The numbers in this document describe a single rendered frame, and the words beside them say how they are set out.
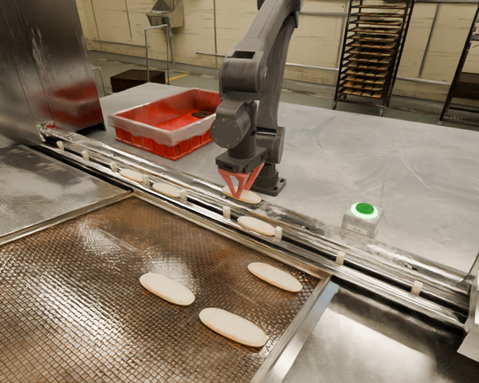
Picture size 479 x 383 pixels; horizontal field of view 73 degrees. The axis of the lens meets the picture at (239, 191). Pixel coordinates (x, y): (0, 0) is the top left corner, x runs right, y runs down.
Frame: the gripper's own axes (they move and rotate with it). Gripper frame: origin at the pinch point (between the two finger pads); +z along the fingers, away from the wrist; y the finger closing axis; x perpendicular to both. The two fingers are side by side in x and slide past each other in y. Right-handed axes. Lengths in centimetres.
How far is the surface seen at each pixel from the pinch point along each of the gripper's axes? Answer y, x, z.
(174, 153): 18.6, 38.7, 8.3
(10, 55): -3, 80, -21
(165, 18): 401, 422, 4
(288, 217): 5.9, -9.4, 7.1
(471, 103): 441, -51, 80
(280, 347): -27.4, -24.2, 1.5
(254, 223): -0.1, -3.7, 7.3
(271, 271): -15.2, -16.2, 2.7
